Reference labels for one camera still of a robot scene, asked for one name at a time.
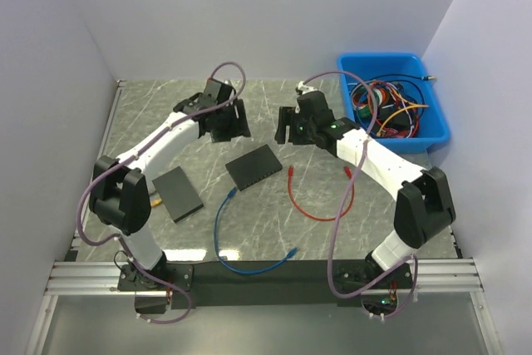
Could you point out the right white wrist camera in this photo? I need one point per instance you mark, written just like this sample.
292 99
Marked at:
302 89

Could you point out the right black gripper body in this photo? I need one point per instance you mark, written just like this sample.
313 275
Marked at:
302 130

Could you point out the black mounting base bar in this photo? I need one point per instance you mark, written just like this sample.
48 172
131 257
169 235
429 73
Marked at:
296 282

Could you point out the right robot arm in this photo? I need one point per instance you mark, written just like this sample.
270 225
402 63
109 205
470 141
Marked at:
424 205

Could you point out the black network switch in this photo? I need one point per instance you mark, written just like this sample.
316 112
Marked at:
178 195
251 168

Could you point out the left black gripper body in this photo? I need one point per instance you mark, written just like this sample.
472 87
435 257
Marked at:
225 126

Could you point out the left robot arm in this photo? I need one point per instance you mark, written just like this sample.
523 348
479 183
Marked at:
121 196

